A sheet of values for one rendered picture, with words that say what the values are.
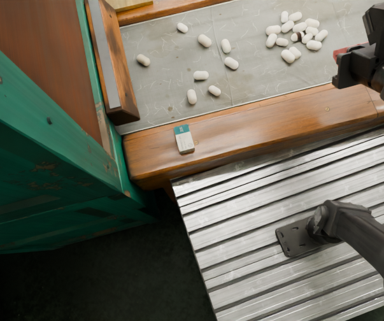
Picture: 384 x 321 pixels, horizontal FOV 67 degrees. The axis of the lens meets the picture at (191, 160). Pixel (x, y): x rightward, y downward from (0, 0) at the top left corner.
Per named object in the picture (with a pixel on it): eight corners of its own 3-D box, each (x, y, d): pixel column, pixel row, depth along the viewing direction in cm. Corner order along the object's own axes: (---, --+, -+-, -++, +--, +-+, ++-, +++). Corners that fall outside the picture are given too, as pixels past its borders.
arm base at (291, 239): (283, 228, 62) (297, 260, 61) (367, 197, 64) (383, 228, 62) (274, 229, 70) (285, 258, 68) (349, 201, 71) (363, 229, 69)
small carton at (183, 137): (195, 150, 66) (195, 148, 64) (179, 154, 65) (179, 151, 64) (188, 126, 67) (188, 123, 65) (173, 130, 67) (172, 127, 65)
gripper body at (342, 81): (335, 52, 53) (362, 64, 47) (388, 39, 53) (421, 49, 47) (332, 86, 56) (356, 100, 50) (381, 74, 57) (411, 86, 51)
